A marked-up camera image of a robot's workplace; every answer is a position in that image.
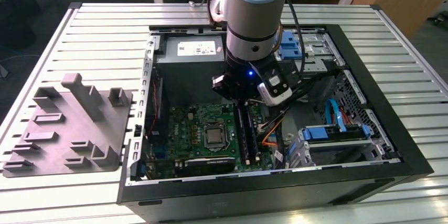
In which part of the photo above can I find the black RAM stick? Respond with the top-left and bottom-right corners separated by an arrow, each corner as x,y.
235,102 -> 251,164

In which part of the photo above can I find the grey power supply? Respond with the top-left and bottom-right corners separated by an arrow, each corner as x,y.
156,34 -> 228,103

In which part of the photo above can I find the silver CPU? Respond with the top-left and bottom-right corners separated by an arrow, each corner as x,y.
204,127 -> 225,145

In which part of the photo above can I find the blue drive latch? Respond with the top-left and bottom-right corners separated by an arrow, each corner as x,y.
275,31 -> 304,61

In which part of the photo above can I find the green motherboard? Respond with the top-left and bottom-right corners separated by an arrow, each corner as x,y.
149,102 -> 279,176

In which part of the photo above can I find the black CPU socket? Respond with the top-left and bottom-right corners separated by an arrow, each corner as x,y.
201,122 -> 231,150

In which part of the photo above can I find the silver drive cage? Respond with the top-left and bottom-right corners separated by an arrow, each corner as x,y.
276,31 -> 345,88

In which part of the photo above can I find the hard disk in blue carrier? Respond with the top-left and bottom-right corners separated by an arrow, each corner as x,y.
299,124 -> 371,143

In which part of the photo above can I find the black graphics card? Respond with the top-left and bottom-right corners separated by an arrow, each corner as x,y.
145,156 -> 236,178

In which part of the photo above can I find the silver disk bay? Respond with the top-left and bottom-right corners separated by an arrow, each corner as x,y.
297,127 -> 385,166

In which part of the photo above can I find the black PC case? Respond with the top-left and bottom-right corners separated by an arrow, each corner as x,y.
116,24 -> 435,222

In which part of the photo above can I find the grey parts rack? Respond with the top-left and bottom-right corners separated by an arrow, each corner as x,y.
1,73 -> 136,179

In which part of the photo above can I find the black chair base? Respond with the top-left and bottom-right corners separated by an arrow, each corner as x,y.
425,8 -> 448,28

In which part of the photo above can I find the black wire bundle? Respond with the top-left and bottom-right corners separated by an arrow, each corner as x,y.
260,70 -> 337,131

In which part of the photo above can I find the orange wire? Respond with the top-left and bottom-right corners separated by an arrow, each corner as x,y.
261,128 -> 280,146

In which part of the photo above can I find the black camera cable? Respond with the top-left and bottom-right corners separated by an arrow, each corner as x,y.
284,0 -> 308,78

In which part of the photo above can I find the blue data wire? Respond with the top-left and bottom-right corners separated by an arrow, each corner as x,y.
325,98 -> 347,132

